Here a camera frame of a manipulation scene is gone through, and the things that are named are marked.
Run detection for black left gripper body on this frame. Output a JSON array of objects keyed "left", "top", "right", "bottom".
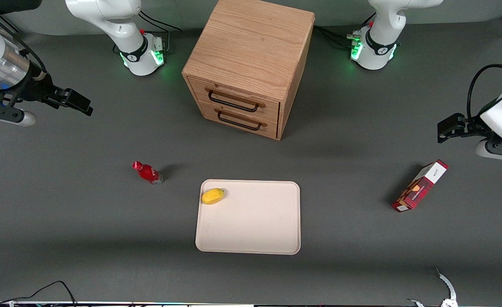
[{"left": 463, "top": 116, "right": 493, "bottom": 138}]

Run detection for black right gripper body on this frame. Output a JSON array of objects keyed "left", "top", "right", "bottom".
[{"left": 22, "top": 73, "right": 69, "bottom": 108}]

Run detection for red coke bottle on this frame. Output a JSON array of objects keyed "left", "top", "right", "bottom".
[{"left": 132, "top": 161, "right": 164, "bottom": 185}]

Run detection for beige plastic tray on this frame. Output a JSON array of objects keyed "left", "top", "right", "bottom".
[{"left": 195, "top": 179, "right": 301, "bottom": 255}]

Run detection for red and white carton box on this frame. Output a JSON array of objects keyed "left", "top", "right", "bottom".
[{"left": 391, "top": 159, "right": 450, "bottom": 213}]

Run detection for yellow lemon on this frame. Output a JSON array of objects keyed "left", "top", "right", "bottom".
[{"left": 201, "top": 188, "right": 226, "bottom": 206}]

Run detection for wooden drawer cabinet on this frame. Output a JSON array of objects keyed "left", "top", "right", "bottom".
[{"left": 182, "top": 0, "right": 316, "bottom": 141}]

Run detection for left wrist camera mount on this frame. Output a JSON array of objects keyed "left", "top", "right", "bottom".
[{"left": 475, "top": 138, "right": 502, "bottom": 163}]

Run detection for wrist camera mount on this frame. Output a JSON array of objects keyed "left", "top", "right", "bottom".
[
  {"left": 475, "top": 138, "right": 502, "bottom": 163},
  {"left": 0, "top": 95, "right": 37, "bottom": 127}
]

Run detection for black left arm wrist cable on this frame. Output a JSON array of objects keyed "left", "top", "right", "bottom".
[{"left": 467, "top": 17, "right": 502, "bottom": 122}]

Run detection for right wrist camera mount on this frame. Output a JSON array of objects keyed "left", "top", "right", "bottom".
[{"left": 0, "top": 95, "right": 37, "bottom": 127}]

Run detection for black right arm base cables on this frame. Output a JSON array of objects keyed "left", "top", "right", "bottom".
[{"left": 138, "top": 9, "right": 184, "bottom": 52}]

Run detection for black arm base cables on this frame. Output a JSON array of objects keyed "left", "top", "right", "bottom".
[
  {"left": 138, "top": 9, "right": 184, "bottom": 52},
  {"left": 314, "top": 13, "right": 377, "bottom": 51}
]

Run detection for black left arm base cables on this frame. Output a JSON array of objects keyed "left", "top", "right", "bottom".
[{"left": 314, "top": 13, "right": 377, "bottom": 51}]

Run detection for long black drawer handle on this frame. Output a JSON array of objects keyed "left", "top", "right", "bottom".
[{"left": 207, "top": 88, "right": 261, "bottom": 113}]

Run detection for white curved bracket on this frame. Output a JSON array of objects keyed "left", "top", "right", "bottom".
[{"left": 406, "top": 267, "right": 458, "bottom": 307}]

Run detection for short black drawer handle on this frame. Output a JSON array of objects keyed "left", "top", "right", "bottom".
[{"left": 217, "top": 110, "right": 262, "bottom": 131}]

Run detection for wooden drawer with short handle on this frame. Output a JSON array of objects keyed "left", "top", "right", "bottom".
[{"left": 199, "top": 101, "right": 279, "bottom": 139}]

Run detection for wooden drawer with long handle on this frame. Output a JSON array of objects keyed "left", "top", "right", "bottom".
[{"left": 188, "top": 78, "right": 281, "bottom": 125}]

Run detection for thin black table edge cable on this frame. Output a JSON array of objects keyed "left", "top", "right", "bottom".
[{"left": 0, "top": 280, "right": 78, "bottom": 307}]

